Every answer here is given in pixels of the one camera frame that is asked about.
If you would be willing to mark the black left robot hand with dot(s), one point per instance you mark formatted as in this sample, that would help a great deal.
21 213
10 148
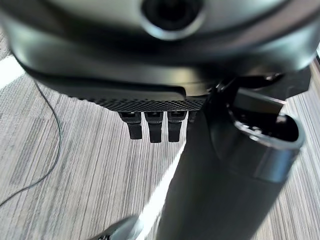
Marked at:
155 62

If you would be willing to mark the silver robot leg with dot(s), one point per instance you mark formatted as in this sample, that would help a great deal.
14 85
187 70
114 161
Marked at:
120 228

